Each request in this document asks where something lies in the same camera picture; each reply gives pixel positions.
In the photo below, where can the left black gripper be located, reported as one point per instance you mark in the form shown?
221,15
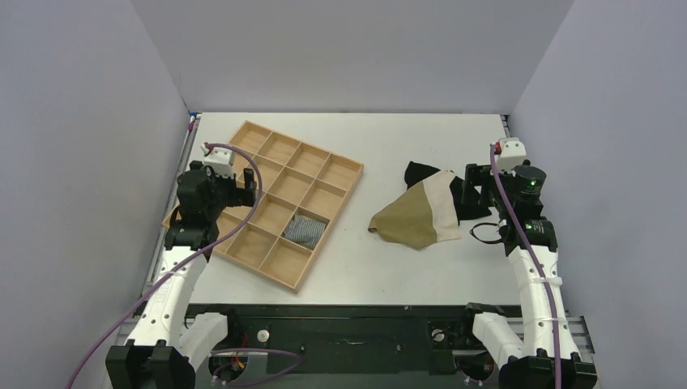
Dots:
240,196

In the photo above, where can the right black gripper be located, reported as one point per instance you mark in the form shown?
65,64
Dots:
475,189

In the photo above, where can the olive and cream underwear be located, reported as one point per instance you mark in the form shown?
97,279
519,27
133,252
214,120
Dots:
422,216

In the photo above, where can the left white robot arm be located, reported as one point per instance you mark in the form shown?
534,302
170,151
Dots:
166,300

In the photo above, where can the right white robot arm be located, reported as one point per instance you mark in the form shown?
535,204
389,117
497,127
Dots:
545,355

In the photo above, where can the rolled striped grey underwear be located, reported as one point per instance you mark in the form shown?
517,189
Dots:
304,231

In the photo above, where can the wooden compartment tray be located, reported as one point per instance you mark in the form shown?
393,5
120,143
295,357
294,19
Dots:
298,178

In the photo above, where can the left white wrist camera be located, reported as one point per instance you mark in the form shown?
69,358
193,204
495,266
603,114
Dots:
219,158

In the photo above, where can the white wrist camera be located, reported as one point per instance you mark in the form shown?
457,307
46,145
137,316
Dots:
509,152
219,158

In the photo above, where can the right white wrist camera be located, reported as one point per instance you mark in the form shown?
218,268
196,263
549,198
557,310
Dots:
509,152

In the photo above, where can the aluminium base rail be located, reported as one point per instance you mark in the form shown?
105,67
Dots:
347,340

